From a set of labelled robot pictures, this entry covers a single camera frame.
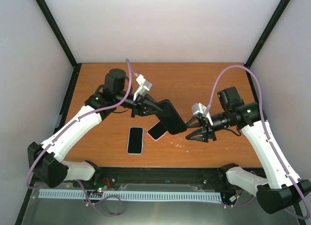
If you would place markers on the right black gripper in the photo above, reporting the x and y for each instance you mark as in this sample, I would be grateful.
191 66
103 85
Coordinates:
205 130

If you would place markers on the left black frame post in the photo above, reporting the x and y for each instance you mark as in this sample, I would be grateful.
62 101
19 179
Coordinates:
57 32

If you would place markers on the light blue slotted cable duct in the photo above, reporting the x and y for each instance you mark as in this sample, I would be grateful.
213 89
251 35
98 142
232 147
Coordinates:
134 196

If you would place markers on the grey metal front plate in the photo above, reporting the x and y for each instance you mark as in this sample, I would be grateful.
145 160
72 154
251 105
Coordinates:
42 211

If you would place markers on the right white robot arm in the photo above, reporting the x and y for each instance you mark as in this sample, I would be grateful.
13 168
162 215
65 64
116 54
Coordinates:
275 192

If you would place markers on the black phone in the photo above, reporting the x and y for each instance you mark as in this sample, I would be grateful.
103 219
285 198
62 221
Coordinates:
171 116

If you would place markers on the phone in blue case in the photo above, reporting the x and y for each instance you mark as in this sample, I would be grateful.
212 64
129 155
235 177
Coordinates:
135 141

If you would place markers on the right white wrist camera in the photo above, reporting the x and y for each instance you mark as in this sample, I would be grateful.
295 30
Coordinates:
201 111

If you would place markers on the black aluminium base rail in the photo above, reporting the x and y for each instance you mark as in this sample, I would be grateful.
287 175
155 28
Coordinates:
210 178

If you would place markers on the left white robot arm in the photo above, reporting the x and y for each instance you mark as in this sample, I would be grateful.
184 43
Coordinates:
47 159

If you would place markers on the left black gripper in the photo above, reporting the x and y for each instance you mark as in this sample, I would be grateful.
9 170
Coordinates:
139 105

